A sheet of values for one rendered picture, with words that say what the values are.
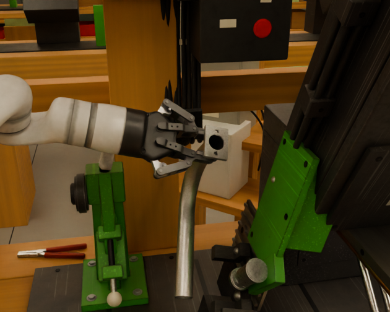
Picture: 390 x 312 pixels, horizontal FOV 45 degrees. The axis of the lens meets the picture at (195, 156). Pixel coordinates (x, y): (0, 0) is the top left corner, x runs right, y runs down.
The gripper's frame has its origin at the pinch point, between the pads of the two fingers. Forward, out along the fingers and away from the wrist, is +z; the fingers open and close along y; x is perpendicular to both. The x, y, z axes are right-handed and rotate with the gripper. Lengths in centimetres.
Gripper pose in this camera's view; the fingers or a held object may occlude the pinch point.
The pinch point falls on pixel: (206, 146)
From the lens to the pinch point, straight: 77.3
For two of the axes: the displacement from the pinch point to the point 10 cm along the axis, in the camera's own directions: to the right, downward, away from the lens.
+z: 9.5, 1.6, 2.7
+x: -3.1, 3.3, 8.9
